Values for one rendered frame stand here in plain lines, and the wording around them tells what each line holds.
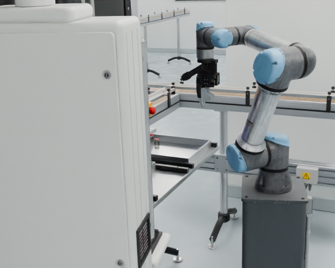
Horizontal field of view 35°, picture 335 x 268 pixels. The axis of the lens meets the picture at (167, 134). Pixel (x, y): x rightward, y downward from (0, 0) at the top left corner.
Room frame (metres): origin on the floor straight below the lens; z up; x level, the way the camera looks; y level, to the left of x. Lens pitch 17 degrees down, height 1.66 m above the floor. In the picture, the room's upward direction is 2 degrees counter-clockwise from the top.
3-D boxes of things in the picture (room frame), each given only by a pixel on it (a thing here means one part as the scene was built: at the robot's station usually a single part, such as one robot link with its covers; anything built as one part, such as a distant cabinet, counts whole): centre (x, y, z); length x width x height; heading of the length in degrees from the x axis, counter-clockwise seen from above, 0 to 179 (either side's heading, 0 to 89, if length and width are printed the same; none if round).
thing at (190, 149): (2.22, 0.01, 0.90); 0.34 x 0.26 x 0.04; 64
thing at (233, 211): (3.11, -0.35, 0.07); 0.50 x 0.08 x 0.14; 154
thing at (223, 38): (2.13, -0.23, 1.39); 0.11 x 0.11 x 0.08; 27
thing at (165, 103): (2.87, 0.12, 0.92); 0.69 x 0.16 x 0.16; 154
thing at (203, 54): (2.21, -0.17, 1.32); 0.08 x 0.08 x 0.05
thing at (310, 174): (2.82, -0.80, 0.50); 0.12 x 0.05 x 0.09; 64
